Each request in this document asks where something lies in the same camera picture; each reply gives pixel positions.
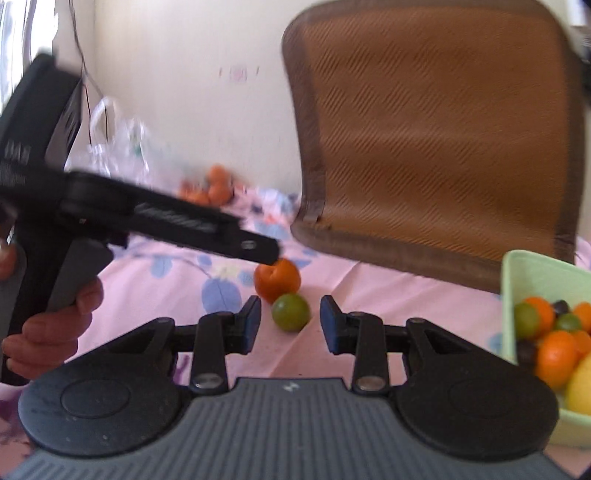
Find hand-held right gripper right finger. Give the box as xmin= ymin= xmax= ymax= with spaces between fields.
xmin=320 ymin=295 xmax=483 ymax=394

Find green plum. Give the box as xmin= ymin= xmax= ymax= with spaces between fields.
xmin=271 ymin=293 xmax=310 ymax=332
xmin=514 ymin=302 xmax=542 ymax=340
xmin=554 ymin=313 xmax=583 ymax=333

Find brown woven mat cushion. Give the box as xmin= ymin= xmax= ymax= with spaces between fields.
xmin=281 ymin=0 xmax=585 ymax=294

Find floral cloth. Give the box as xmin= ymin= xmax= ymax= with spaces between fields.
xmin=231 ymin=185 xmax=305 ymax=232

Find person's left hand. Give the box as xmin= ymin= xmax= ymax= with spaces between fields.
xmin=1 ymin=277 xmax=105 ymax=381

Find small wall sticker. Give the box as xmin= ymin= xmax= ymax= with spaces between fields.
xmin=218 ymin=65 xmax=260 ymax=84

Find clear plastic bag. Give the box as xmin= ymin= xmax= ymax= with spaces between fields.
xmin=65 ymin=97 xmax=185 ymax=185

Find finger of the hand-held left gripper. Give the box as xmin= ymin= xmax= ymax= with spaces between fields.
xmin=129 ymin=187 xmax=281 ymax=267

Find light green plastic basket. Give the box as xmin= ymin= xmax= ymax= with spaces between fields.
xmin=501 ymin=250 xmax=591 ymax=448

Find pink printed bedsheet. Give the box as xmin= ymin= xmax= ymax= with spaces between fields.
xmin=0 ymin=185 xmax=520 ymax=467

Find thin black cable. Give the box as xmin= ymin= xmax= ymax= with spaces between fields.
xmin=68 ymin=0 xmax=110 ymax=141

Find large yellow citrus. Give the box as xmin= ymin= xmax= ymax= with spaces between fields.
xmin=564 ymin=353 xmax=591 ymax=415

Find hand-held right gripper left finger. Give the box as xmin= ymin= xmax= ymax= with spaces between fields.
xmin=108 ymin=295 xmax=262 ymax=394

